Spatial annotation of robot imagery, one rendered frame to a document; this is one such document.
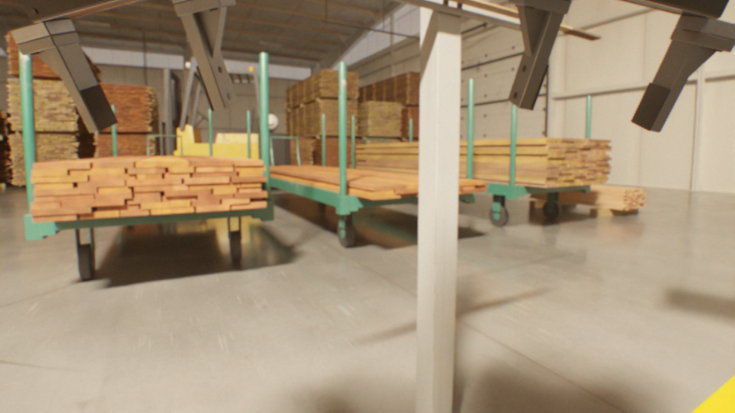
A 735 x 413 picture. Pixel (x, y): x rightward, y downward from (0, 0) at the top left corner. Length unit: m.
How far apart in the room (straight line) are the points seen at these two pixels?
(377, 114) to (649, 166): 6.72
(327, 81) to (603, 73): 6.73
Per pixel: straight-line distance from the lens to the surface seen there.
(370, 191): 2.27
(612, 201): 4.85
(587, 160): 3.77
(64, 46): 0.44
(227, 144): 7.09
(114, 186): 1.95
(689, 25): 0.44
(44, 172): 1.98
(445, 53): 0.80
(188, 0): 0.35
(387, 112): 11.14
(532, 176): 3.39
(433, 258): 0.80
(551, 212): 4.36
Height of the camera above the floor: 0.70
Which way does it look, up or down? 5 degrees down
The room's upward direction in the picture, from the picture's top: straight up
